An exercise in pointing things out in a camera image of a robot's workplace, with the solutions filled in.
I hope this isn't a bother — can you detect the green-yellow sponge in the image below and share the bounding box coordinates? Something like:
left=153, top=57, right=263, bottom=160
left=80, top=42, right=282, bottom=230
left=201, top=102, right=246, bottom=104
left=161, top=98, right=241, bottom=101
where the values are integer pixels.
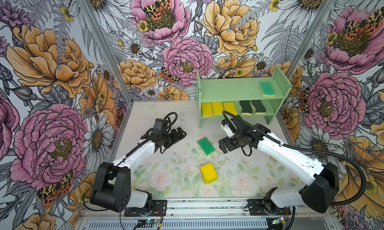
left=197, top=137, right=216, bottom=157
left=259, top=81, right=276, bottom=97

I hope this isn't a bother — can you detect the dark green scouring sponge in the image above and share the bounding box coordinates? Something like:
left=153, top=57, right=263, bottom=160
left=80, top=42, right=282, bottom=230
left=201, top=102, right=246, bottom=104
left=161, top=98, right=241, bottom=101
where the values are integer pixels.
left=251, top=100, right=266, bottom=115
left=239, top=100, right=253, bottom=116

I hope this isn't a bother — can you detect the yellow sponge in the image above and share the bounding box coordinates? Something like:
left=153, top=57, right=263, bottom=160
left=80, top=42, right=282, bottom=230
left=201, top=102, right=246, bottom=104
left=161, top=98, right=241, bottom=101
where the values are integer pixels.
left=223, top=102, right=238, bottom=116
left=201, top=102, right=214, bottom=118
left=212, top=102, right=224, bottom=116

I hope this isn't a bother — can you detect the yellow sponge alone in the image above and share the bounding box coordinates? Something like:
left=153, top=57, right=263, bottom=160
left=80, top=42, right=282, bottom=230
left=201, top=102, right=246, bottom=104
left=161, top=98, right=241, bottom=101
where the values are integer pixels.
left=200, top=163, right=219, bottom=185

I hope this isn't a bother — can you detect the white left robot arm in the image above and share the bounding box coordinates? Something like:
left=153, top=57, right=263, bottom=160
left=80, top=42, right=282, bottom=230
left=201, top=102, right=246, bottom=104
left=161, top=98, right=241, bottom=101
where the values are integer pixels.
left=90, top=128, right=187, bottom=215

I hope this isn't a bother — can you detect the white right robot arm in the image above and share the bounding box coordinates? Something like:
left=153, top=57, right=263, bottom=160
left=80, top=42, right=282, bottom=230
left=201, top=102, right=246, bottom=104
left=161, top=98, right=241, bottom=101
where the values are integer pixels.
left=219, top=116, right=339, bottom=215

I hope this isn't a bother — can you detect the green metal shelf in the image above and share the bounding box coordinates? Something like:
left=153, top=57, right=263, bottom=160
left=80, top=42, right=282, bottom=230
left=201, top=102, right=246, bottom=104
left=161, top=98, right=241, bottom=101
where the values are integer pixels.
left=197, top=67, right=293, bottom=128

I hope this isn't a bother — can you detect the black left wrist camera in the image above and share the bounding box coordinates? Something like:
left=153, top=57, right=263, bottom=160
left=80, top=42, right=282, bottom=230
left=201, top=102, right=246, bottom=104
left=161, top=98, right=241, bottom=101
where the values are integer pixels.
left=151, top=119, right=169, bottom=136

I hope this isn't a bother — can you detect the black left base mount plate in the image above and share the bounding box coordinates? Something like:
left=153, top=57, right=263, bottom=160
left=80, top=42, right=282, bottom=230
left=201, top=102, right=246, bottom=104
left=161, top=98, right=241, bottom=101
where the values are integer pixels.
left=124, top=200, right=168, bottom=217

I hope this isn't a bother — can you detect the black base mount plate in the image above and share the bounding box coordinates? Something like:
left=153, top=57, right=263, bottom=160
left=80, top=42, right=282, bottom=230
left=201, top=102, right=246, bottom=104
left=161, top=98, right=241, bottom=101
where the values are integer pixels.
left=245, top=199, right=292, bottom=216
left=124, top=200, right=168, bottom=217

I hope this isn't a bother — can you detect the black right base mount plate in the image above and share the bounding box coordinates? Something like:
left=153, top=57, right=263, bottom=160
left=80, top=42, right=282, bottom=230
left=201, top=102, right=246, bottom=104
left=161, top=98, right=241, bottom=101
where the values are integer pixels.
left=245, top=199, right=292, bottom=216

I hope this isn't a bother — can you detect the aluminium rail frame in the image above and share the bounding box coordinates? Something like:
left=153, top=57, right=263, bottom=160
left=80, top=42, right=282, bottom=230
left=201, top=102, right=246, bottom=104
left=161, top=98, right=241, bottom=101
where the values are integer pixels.
left=76, top=198, right=341, bottom=230

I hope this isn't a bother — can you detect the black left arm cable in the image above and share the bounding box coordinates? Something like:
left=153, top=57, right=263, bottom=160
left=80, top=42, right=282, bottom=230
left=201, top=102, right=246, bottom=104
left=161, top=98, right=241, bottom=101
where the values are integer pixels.
left=83, top=111, right=179, bottom=212

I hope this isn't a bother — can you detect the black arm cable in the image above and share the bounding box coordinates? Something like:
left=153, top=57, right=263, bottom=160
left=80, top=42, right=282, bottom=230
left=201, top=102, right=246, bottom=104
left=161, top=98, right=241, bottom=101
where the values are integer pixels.
left=83, top=111, right=179, bottom=212
left=221, top=110, right=367, bottom=207

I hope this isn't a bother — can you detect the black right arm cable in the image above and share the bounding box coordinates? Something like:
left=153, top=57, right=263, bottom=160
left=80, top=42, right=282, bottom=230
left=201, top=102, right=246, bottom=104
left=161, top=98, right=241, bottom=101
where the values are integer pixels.
left=221, top=110, right=367, bottom=207

